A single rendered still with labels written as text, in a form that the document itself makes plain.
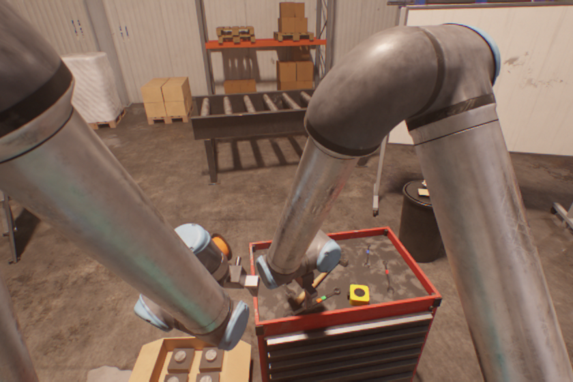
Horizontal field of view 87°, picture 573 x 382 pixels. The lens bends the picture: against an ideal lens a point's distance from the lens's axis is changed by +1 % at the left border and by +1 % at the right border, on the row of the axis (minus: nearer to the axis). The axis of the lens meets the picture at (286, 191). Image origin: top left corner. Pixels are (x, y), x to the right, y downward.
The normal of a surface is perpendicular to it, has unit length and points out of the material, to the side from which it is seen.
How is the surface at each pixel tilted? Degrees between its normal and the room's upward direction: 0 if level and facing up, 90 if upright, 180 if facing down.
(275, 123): 90
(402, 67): 63
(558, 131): 90
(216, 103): 90
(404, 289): 0
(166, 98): 90
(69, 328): 0
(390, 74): 68
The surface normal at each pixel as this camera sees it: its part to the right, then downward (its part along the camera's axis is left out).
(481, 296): -0.79, 0.25
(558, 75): -0.26, 0.48
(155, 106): 0.16, 0.49
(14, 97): 0.87, 0.23
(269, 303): -0.02, -0.87
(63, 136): 0.95, 0.09
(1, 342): 1.00, 0.05
